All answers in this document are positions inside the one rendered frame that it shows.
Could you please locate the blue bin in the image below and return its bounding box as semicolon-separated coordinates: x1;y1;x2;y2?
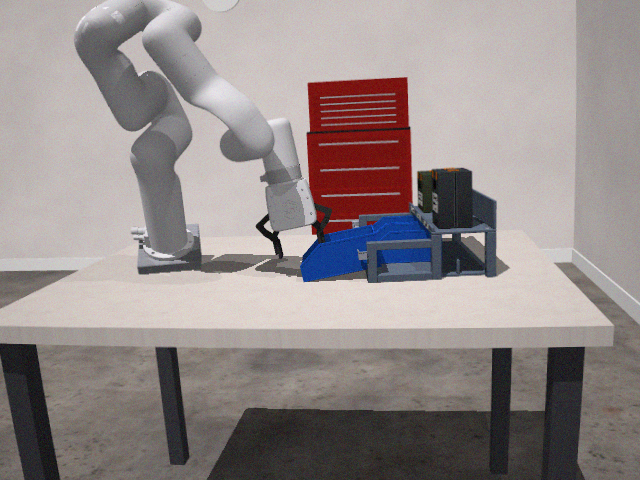
300;225;376;282
375;223;430;264
372;215;421;233

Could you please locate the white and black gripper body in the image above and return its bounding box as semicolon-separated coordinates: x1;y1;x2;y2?
265;177;317;232

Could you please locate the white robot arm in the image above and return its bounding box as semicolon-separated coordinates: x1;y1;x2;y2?
74;0;302;261

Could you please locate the grey shelf rack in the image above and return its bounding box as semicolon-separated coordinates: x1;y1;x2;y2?
352;189;496;283

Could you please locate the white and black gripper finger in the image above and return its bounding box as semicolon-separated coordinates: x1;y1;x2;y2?
312;203;332;244
256;214;283;259

